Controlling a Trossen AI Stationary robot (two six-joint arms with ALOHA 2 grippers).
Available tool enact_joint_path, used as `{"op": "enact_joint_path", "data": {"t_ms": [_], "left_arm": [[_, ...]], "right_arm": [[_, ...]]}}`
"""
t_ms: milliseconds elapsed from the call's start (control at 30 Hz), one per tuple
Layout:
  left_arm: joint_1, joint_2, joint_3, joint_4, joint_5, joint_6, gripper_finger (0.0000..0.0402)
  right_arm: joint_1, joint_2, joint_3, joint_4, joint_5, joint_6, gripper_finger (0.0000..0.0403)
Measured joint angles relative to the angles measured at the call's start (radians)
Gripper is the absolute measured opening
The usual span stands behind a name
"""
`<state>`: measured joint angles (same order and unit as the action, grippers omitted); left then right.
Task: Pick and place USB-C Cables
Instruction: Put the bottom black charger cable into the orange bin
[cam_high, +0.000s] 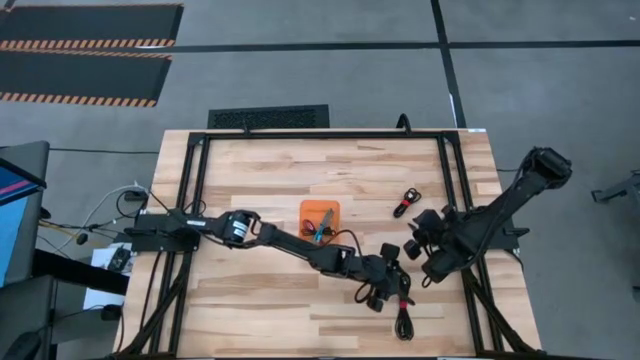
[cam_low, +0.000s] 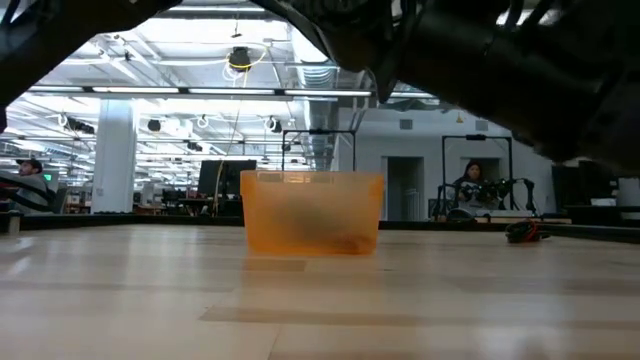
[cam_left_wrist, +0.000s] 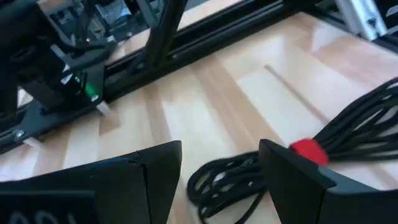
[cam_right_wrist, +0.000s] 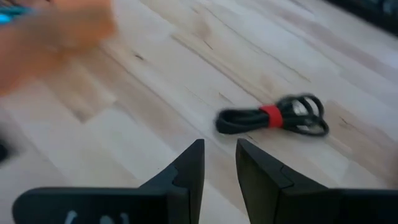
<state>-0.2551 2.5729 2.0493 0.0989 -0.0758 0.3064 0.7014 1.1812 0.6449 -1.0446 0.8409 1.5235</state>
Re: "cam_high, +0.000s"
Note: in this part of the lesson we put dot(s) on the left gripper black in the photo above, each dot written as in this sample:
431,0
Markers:
382,277

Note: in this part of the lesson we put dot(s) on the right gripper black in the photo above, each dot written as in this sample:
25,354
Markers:
450,240

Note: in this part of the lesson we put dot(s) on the blue pen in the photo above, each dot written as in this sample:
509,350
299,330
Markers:
325,222

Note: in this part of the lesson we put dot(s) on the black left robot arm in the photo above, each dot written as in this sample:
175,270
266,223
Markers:
290,242

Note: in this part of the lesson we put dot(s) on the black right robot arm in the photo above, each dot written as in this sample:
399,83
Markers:
510,200

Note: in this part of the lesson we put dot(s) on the orange translucent plastic bin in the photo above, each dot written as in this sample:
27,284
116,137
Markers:
310,210

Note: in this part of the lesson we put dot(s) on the black floor vent grate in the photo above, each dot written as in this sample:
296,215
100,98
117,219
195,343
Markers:
270,117

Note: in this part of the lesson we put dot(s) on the small black device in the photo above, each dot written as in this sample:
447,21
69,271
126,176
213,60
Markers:
121,260

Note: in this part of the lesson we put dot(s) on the black power adapter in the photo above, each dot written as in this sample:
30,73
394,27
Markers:
111,313

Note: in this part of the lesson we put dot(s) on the white paper sheet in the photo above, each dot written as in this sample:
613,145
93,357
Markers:
100,300

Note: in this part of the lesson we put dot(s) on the black hazard striped floor mat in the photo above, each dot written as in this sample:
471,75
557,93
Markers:
90,22
80,75

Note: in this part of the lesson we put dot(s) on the monitor with blue screen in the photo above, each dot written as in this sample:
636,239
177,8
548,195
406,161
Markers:
15,210

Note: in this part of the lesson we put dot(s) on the black aluminium table frame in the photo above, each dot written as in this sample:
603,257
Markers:
320,135

